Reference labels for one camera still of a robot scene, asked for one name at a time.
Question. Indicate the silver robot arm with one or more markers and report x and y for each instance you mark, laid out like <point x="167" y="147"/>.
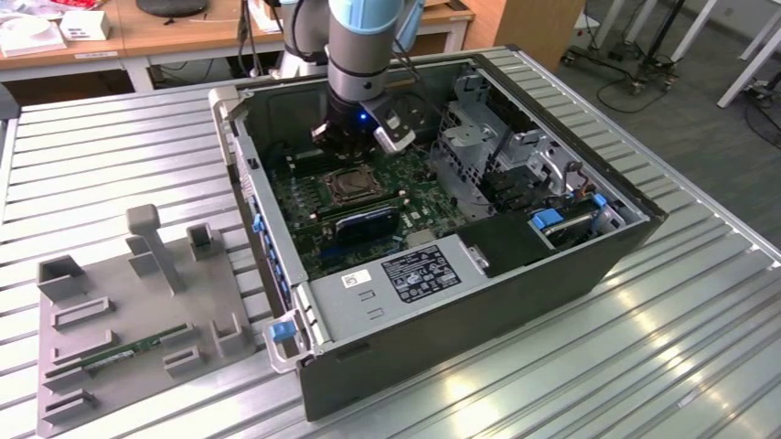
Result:
<point x="359" y="59"/>

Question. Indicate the small blue plastic clip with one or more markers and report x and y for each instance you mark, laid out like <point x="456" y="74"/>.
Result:
<point x="256" y="225"/>
<point x="598" y="200"/>

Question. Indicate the long wooden desk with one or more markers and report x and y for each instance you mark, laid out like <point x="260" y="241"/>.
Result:
<point x="183" y="32"/>

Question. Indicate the white tape strip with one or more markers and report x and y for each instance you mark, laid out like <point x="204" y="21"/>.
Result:
<point x="687" y="399"/>

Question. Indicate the black monitor base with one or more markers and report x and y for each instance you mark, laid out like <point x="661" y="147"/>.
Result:
<point x="171" y="7"/>

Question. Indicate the silver metal disk bracket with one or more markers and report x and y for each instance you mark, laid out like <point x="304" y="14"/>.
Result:
<point x="536" y="151"/>

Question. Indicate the white tray with plate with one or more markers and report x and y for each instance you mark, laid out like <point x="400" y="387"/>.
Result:
<point x="30" y="41"/>

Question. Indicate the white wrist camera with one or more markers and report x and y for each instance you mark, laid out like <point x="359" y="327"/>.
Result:
<point x="392" y="132"/>

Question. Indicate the silver optical bay bracket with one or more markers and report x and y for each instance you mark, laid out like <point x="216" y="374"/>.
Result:
<point x="470" y="89"/>

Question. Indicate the black RAM slot bank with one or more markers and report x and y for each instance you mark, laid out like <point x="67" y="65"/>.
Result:
<point x="304" y="164"/>
<point x="359" y="209"/>

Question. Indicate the black open PC case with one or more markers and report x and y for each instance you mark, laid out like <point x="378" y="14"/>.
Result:
<point x="427" y="366"/>

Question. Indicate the white labelled box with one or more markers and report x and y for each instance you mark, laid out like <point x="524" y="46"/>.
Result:
<point x="85" y="25"/>

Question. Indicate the red packet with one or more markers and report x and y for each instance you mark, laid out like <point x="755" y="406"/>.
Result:
<point x="73" y="3"/>

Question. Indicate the wooden cabinet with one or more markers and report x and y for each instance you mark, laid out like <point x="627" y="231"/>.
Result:
<point x="530" y="32"/>

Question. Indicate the small silver chipset heatsink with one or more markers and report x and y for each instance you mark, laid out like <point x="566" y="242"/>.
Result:
<point x="420" y="238"/>

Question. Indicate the green motherboard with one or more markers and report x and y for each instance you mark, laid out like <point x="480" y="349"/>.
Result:
<point x="427" y="187"/>

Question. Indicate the black plastic shroud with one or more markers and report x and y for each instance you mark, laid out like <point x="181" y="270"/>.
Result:
<point x="500" y="242"/>

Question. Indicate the CPU socket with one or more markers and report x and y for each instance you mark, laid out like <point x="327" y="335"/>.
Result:
<point x="343" y="201"/>

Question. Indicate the grey parts rack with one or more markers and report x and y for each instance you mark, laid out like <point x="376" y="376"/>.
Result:
<point x="140" y="311"/>

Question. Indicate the grey power supply unit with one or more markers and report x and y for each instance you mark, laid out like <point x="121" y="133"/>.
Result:
<point x="354" y="315"/>

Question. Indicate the black wheeled equipment stand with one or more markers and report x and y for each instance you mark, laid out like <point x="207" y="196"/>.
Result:
<point x="662" y="32"/>

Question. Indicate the white sticker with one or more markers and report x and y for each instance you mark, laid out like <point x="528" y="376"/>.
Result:
<point x="356" y="278"/>

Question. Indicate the white table frame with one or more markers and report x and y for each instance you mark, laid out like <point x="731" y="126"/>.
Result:
<point x="693" y="27"/>

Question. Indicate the silver perforated drive cage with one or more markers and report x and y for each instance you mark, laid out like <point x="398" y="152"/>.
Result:
<point x="463" y="174"/>

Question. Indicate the black disk bay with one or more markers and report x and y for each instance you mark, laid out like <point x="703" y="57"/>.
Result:
<point x="512" y="187"/>

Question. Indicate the blue disk carrier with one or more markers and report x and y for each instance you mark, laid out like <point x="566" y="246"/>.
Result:
<point x="544" y="219"/>

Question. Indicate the blue case latch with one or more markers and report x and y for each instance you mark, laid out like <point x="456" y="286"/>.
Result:
<point x="280" y="332"/>

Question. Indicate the white table leg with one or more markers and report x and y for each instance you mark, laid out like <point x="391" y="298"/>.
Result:
<point x="750" y="73"/>

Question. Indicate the square silver CPU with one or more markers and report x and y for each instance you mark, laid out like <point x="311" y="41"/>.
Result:
<point x="355" y="183"/>

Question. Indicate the black rating label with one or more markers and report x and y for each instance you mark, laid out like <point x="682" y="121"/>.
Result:
<point x="420" y="274"/>

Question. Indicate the green RAM stick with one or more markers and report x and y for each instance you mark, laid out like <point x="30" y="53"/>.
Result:
<point x="145" y="344"/>

